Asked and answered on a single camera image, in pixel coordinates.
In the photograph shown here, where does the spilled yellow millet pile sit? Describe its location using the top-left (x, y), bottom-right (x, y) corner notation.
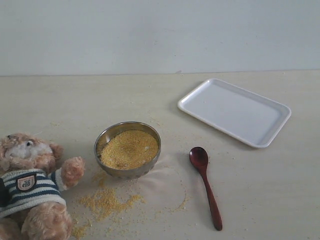
top-left (76, 172), bottom-right (144, 222)

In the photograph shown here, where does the plush teddy bear striped sweater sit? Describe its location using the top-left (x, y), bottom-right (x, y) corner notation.
top-left (0, 133), bottom-right (85, 240)

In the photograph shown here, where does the white rectangular plastic tray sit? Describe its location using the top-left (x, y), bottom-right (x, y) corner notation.
top-left (177, 78), bottom-right (292, 149)

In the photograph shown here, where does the steel bowl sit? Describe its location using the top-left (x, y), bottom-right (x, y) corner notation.
top-left (94, 121), bottom-right (161, 179)

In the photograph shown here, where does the yellow millet in bowl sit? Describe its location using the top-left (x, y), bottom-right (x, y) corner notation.
top-left (100, 130), bottom-right (159, 170)

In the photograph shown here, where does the dark red wooden spoon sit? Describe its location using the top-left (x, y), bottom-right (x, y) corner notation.
top-left (189, 146), bottom-right (223, 231)

